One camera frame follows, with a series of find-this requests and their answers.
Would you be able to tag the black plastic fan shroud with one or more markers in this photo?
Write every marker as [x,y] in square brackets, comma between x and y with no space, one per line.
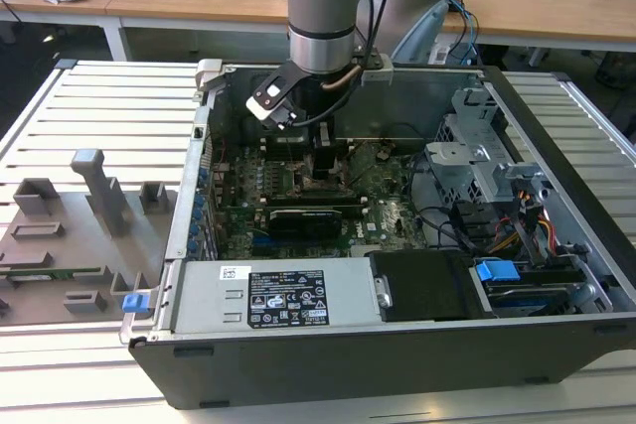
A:
[422,285]

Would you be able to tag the white plastic stand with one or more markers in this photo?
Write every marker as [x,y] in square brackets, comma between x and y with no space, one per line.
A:
[439,52]

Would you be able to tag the blue disk carrier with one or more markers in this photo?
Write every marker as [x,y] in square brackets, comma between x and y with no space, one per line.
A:
[497,272]

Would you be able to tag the blue plastic case latch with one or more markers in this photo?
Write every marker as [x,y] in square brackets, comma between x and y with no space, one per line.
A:
[135,304]

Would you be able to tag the wooden office desk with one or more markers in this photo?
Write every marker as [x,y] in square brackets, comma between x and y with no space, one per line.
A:
[199,2]

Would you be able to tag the green RAM stick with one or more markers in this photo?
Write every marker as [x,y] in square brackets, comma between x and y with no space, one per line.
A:
[59,273]

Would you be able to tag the green motherboard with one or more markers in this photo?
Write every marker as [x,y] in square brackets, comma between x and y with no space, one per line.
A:
[387,215]

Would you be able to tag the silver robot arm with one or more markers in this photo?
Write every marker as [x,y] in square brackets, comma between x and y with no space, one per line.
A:
[320,7]

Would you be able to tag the round coin cell battery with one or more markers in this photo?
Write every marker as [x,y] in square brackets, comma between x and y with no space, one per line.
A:
[382,152]

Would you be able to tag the black open PC case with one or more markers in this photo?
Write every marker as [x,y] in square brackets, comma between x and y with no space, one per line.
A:
[348,369]

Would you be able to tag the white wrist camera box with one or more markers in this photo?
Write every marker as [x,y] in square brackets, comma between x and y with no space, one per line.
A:
[270,96]

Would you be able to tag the black hard disk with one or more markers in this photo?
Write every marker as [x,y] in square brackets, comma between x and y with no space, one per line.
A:
[531,300]

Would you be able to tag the pale blue teach pendant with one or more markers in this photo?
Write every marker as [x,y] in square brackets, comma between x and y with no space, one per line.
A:
[422,32]

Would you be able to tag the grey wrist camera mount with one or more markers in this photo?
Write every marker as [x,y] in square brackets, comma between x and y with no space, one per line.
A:
[376,75]

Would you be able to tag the silver power supply unit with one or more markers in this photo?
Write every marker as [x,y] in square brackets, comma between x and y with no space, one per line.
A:
[208,295]

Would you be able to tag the silver metal drive cage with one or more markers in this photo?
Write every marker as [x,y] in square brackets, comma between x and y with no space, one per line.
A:
[457,166]

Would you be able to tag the blue expansion slot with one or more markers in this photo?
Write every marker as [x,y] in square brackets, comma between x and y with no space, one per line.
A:
[273,245]

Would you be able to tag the black CPU socket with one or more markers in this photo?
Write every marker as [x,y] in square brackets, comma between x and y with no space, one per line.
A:
[300,181]

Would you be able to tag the black graphics card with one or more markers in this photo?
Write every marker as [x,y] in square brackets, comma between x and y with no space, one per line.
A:
[303,225]

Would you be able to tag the grey parts rack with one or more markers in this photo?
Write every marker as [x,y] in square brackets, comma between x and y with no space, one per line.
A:
[64,255]

